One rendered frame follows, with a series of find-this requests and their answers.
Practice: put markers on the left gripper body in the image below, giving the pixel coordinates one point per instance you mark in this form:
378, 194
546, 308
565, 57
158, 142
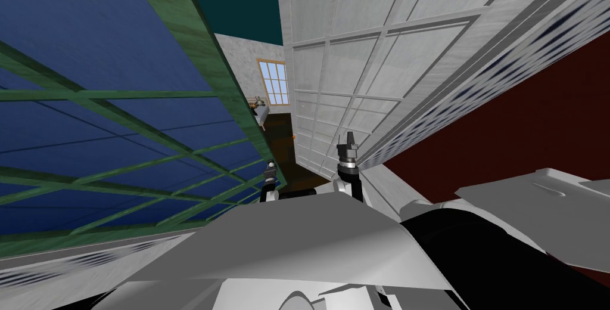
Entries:
270, 171

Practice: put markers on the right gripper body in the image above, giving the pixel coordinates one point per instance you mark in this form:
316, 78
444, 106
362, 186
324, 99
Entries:
347, 152

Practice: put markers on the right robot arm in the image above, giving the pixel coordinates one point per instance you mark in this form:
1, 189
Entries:
476, 262

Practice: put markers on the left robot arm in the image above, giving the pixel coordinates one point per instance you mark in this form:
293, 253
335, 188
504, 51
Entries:
268, 191

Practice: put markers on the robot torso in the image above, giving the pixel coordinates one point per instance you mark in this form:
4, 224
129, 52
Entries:
295, 238

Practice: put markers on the white panelled door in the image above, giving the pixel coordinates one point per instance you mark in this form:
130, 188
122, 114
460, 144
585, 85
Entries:
362, 62

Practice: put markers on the wooden framed window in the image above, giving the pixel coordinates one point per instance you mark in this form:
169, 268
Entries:
274, 82

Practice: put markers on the green framed blue glass door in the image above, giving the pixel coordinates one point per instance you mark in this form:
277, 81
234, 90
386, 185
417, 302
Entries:
95, 109

